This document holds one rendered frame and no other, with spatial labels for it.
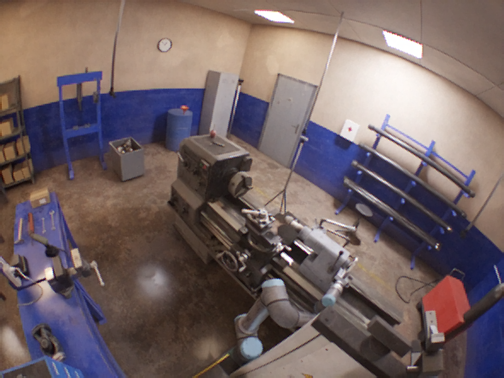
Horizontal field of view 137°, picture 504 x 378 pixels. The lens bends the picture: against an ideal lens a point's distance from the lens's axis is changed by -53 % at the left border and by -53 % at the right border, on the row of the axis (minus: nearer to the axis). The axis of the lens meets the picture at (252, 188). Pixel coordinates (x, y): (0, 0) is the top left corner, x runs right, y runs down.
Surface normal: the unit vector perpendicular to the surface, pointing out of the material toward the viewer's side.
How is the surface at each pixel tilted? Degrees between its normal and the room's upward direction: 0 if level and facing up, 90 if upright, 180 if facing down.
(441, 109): 90
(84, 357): 0
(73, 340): 0
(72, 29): 90
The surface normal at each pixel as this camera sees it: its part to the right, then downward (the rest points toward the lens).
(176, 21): 0.70, 0.53
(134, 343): 0.23, -0.81
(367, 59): -0.67, 0.27
